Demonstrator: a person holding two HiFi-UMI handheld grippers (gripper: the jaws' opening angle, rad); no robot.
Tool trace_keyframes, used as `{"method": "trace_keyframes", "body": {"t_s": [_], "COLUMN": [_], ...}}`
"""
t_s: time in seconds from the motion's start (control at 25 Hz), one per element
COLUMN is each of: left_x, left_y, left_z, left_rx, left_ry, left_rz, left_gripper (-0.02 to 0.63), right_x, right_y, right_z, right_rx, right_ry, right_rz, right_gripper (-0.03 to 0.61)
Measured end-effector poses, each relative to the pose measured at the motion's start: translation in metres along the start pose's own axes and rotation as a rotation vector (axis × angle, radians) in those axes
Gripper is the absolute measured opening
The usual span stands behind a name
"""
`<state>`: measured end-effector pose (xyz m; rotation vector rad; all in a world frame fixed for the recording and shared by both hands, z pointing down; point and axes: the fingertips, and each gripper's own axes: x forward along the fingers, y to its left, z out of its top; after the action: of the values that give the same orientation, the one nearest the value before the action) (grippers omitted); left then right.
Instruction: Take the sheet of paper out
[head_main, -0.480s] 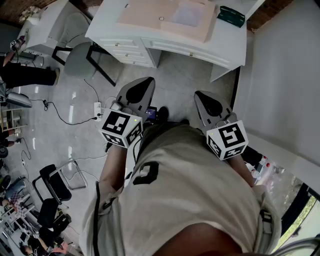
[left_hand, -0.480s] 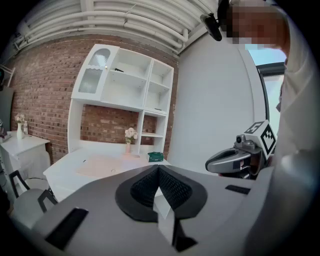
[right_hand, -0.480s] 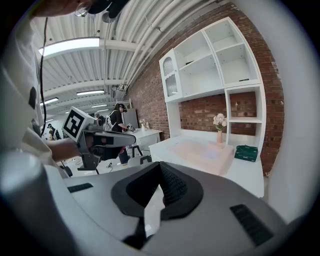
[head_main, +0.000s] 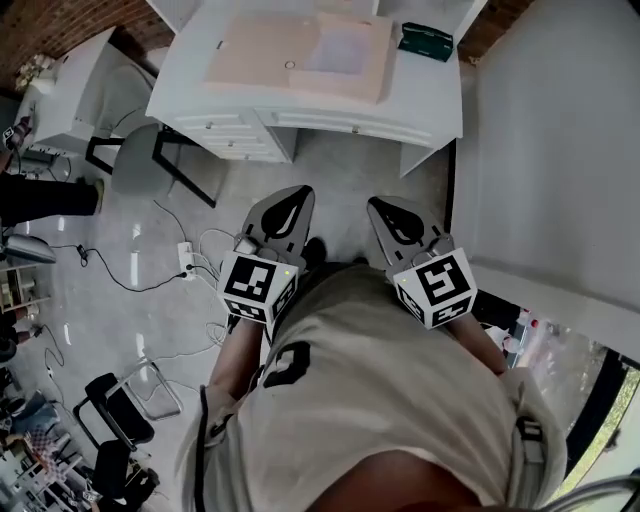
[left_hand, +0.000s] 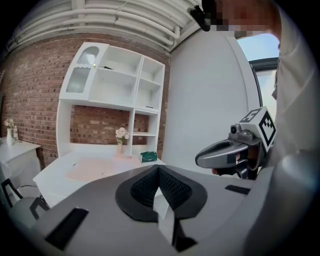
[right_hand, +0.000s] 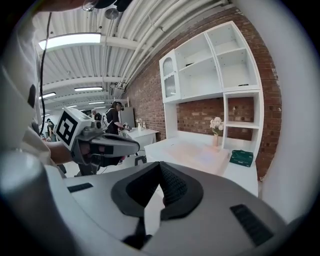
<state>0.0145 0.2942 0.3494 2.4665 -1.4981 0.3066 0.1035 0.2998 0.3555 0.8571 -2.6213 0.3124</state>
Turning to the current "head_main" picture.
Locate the small flower bunch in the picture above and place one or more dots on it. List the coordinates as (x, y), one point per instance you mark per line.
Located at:
(30, 67)

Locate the grey chair with black frame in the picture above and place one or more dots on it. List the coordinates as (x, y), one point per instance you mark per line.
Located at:
(140, 165)

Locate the white translucent sheet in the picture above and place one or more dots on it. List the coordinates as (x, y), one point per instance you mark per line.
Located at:
(335, 50)

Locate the grey round appliance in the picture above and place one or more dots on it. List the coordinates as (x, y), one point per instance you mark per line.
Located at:
(25, 247)

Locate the person's right forearm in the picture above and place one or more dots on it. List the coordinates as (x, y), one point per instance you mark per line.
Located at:
(480, 345)

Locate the black folding chair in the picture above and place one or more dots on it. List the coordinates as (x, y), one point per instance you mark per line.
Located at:
(115, 405)

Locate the green tissue packet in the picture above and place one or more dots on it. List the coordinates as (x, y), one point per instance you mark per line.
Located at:
(425, 40)

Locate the white power strip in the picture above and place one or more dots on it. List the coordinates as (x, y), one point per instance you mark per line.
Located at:
(185, 257)

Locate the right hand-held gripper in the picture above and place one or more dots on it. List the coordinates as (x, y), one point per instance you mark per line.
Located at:
(440, 280)

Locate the person's black shoe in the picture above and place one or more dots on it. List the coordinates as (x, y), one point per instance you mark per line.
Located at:
(361, 260)
(315, 250)

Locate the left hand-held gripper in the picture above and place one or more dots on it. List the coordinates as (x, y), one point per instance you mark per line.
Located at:
(250, 280)

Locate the red checkered cloth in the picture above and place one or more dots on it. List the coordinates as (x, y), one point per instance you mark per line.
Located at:
(40, 447)

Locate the person's beige t-shirt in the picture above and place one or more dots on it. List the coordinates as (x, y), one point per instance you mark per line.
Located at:
(375, 375)

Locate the person's left forearm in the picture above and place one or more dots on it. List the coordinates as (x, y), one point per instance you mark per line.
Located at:
(235, 360)

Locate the white desk hutch shelf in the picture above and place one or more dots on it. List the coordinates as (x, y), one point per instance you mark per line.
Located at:
(170, 12)

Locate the white desk with drawers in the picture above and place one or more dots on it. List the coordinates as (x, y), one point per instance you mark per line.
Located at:
(430, 100)

